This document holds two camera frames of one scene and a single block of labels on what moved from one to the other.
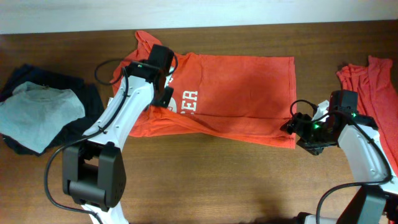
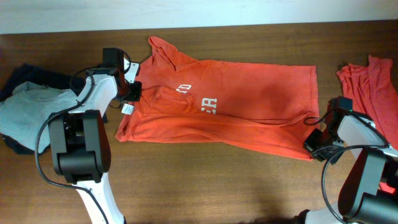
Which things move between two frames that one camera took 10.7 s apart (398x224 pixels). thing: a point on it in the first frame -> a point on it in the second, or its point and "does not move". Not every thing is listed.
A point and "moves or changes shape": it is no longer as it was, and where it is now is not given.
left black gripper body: (164, 98) -> (134, 91)
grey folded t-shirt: (33, 115) does not move
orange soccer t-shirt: (245, 98) moves or changes shape
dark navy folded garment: (17, 75) does not move
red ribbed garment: (377, 99) does not move
